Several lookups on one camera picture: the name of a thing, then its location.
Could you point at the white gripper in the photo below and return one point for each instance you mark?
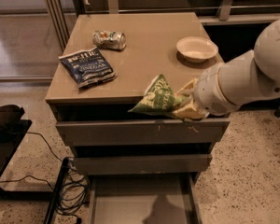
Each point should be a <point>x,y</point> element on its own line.
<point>210,92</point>

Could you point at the green jalapeno chip bag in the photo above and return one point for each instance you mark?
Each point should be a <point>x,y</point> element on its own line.
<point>159,100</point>

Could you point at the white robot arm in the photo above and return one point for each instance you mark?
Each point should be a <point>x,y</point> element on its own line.
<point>225,87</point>

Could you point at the grey top drawer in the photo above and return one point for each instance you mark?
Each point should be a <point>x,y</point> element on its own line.
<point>141,132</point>

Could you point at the grey middle drawer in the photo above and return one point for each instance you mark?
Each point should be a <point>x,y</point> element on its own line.
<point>138,165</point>

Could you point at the grey drawer cabinet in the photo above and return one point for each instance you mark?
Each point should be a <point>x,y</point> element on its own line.
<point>150,51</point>

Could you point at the grey open bottom drawer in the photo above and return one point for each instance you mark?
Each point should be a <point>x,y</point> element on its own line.
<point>144,199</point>

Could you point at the blue vinegar chip bag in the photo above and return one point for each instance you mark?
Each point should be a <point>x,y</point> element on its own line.
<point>88,67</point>

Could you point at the white paper bowl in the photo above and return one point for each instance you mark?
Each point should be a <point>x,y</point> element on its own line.
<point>196,49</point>

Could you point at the crushed silver soda can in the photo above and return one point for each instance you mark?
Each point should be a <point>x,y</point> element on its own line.
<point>105,39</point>

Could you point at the black table leg stand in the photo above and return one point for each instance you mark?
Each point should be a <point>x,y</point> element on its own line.
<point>55,194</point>

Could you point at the black side table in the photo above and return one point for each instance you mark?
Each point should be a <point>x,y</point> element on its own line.
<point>12,130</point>

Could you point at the metal window frame rail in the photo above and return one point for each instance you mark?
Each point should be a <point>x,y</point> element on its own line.
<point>55,11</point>

